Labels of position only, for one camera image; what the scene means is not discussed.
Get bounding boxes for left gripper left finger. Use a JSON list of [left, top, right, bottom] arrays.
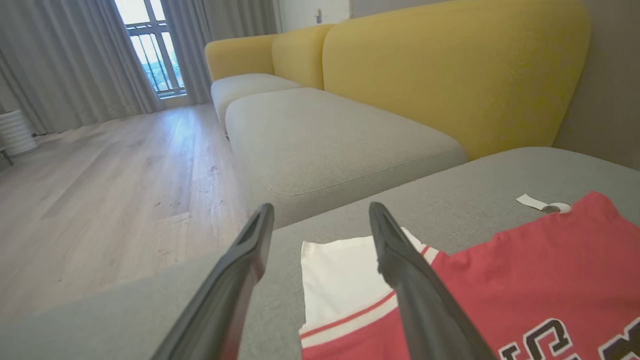
[[151, 203, 276, 360]]

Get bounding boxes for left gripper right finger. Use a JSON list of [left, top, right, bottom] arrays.
[[369, 202, 498, 360]]

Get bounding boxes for red jersey shirt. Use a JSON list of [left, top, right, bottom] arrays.
[[299, 191, 640, 360]]

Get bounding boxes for large grey seat cushion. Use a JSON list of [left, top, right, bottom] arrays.
[[225, 87, 468, 230]]

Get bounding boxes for small grey seat cushion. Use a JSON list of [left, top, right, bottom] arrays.
[[210, 73, 303, 138]]

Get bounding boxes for wide yellow sofa backrest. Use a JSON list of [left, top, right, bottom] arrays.
[[322, 0, 592, 162]]

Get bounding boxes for yellow sofa armrest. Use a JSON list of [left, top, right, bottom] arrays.
[[204, 34, 278, 83]]

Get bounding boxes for narrow yellow sofa backrest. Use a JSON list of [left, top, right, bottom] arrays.
[[271, 24, 336, 91]]

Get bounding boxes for white ribbed planter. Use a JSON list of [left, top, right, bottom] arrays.
[[0, 109, 38, 157]]

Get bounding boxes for balcony glass door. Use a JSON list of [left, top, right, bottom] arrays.
[[114, 0, 187, 99]]

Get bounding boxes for grey curtain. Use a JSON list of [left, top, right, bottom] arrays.
[[160, 0, 278, 105], [0, 0, 161, 136]]

